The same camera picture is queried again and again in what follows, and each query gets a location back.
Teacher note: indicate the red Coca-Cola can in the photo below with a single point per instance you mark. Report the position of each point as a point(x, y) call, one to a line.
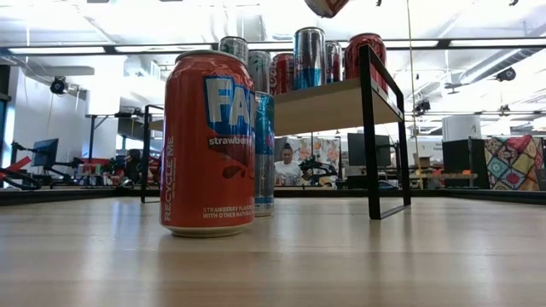
point(354, 59)
point(282, 72)

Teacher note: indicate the white Celsius palm can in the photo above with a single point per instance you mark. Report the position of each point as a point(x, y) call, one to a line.
point(259, 70)

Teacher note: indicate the white Celsius peach can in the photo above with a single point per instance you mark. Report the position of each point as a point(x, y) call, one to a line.
point(234, 47)

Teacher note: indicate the red Fanta strawberry can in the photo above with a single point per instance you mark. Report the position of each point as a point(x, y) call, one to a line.
point(200, 170)
point(326, 7)

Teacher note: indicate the black background robot arm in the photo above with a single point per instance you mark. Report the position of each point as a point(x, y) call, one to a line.
point(317, 168)

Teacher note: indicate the person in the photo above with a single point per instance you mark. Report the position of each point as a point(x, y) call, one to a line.
point(288, 168)
point(133, 166)

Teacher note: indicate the floral printed panel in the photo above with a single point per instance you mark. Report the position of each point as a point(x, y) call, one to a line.
point(330, 149)

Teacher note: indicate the black monitor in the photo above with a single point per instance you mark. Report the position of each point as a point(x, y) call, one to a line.
point(46, 152)
point(358, 149)

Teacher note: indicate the wooden workbench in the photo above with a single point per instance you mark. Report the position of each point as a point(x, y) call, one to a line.
point(443, 175)

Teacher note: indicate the black high table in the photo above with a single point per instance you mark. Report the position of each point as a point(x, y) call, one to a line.
point(91, 128)

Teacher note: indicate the long ceiling light bar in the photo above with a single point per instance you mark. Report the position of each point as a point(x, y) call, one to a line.
point(426, 43)

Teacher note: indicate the black partition panel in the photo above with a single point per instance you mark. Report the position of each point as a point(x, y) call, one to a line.
point(462, 164)

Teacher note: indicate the white cabinet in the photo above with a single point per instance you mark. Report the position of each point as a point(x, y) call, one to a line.
point(462, 128)

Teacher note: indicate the colourful patchwork quilt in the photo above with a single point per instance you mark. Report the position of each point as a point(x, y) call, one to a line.
point(514, 164)

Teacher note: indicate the red black bent apparatus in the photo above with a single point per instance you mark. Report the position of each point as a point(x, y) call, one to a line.
point(17, 177)

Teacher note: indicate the wooden shelf with black frame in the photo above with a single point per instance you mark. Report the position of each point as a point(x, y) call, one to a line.
point(324, 108)

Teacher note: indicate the black aluminium rig frame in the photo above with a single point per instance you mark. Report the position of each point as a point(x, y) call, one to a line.
point(469, 196)

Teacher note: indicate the black ceiling camera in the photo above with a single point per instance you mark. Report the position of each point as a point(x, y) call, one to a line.
point(506, 74)
point(59, 85)

